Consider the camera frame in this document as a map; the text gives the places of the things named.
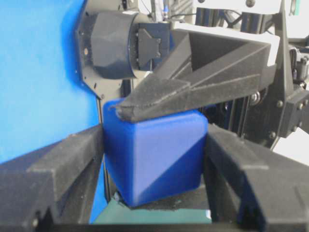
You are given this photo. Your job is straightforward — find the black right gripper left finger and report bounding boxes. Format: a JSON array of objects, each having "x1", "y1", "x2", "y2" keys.
[{"x1": 0, "y1": 125, "x2": 103, "y2": 225}]

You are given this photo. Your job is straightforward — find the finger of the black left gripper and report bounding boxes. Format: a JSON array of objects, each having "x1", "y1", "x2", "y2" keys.
[{"x1": 116, "y1": 23, "x2": 280, "y2": 121}]

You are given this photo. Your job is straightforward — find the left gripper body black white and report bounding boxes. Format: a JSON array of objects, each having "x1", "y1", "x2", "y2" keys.
[{"x1": 196, "y1": 0, "x2": 309, "y2": 149}]

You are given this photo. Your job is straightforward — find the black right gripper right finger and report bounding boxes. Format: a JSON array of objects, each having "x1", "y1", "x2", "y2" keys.
[{"x1": 204, "y1": 124, "x2": 309, "y2": 227}]

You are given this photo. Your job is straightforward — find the blue block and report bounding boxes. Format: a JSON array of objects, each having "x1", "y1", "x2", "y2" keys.
[{"x1": 103, "y1": 99, "x2": 208, "y2": 207}]

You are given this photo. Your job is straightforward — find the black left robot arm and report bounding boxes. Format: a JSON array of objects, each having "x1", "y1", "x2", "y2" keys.
[{"x1": 73, "y1": 0, "x2": 309, "y2": 148}]

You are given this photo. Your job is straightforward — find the green backdrop sheet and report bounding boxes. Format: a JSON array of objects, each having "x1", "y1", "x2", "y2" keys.
[{"x1": 93, "y1": 186, "x2": 212, "y2": 224}]

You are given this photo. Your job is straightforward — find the blue table mat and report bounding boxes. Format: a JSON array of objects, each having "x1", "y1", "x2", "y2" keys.
[{"x1": 0, "y1": 0, "x2": 106, "y2": 231}]

